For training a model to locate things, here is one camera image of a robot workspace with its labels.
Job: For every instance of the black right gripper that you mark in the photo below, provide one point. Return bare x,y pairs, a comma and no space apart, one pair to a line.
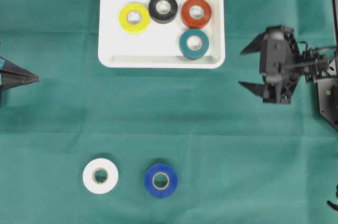
277,50

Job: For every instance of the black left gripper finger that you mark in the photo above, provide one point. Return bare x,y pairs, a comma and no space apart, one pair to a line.
8,83
11,68

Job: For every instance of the teal tape roll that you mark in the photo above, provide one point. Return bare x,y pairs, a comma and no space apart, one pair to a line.
194,44

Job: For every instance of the red tape roll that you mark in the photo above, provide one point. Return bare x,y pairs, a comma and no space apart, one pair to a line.
195,14

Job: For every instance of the black tape roll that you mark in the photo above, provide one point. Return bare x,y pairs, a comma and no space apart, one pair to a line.
163,11

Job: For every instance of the yellow tape roll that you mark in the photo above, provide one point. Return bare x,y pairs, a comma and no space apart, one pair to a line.
134,18

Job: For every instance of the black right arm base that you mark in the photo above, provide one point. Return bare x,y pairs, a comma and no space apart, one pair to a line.
327,94

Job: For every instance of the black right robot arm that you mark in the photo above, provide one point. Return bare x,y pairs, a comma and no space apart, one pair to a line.
310,63

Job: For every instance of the white plastic tray case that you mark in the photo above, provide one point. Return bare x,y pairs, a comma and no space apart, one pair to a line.
158,45

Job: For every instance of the white tape roll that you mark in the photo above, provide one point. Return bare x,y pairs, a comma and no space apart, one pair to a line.
100,176

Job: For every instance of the blue tape roll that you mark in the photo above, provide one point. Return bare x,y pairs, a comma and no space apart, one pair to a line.
161,181

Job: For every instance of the green table cloth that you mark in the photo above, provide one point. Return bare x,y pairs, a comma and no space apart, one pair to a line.
237,159

